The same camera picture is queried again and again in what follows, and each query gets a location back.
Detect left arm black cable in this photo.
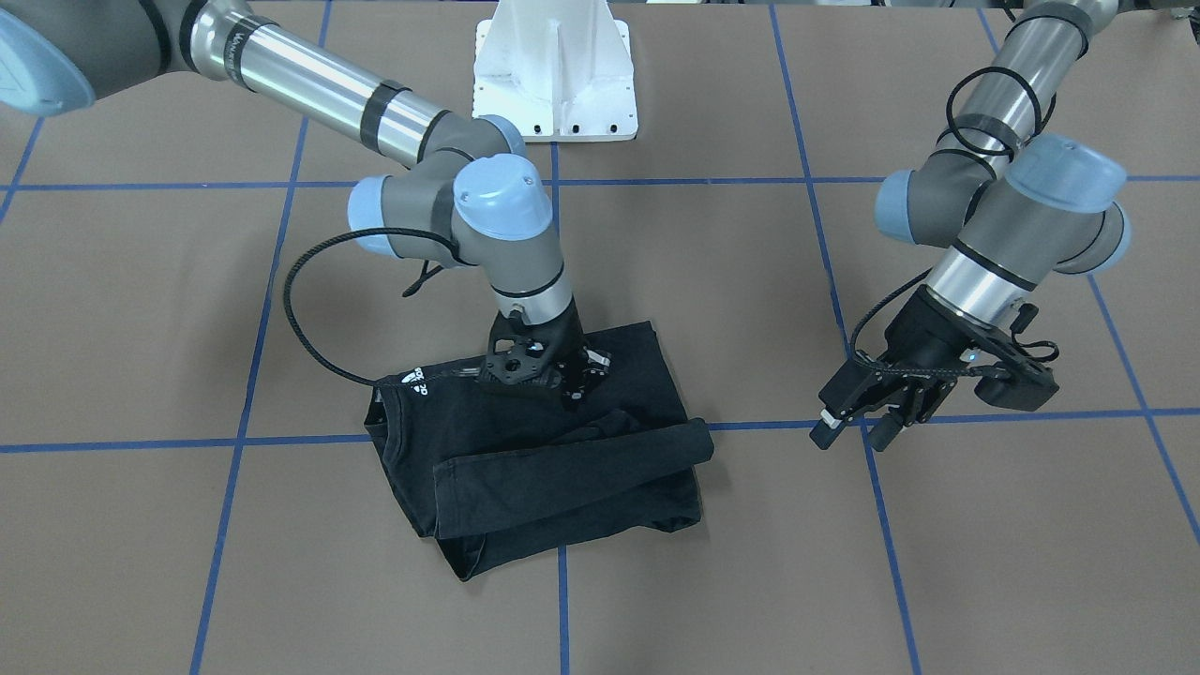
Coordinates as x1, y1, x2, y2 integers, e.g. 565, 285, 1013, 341
937, 66, 1043, 160

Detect black graphic t-shirt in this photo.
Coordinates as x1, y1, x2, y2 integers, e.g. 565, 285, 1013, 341
364, 322, 714, 581

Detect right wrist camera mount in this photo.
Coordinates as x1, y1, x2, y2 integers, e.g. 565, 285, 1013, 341
475, 327, 564, 398

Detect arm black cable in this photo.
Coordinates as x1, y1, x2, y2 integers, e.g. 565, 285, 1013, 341
937, 66, 1043, 160
282, 229, 466, 387

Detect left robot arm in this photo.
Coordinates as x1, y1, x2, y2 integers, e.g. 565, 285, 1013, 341
810, 1, 1196, 452

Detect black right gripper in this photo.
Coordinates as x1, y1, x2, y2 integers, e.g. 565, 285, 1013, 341
490, 301, 611, 411

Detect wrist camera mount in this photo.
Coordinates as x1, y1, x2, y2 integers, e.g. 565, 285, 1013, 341
956, 303, 1061, 412
475, 327, 564, 398

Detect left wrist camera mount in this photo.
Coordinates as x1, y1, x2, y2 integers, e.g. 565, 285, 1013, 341
956, 303, 1061, 412

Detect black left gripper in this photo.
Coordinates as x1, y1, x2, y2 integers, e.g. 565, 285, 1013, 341
810, 286, 976, 453

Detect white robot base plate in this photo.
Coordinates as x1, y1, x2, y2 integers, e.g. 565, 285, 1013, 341
472, 1, 638, 143

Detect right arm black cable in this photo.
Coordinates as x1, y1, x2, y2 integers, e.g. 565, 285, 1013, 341
282, 229, 466, 387

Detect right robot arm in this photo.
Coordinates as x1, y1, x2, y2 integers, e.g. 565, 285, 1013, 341
2, 1, 611, 406

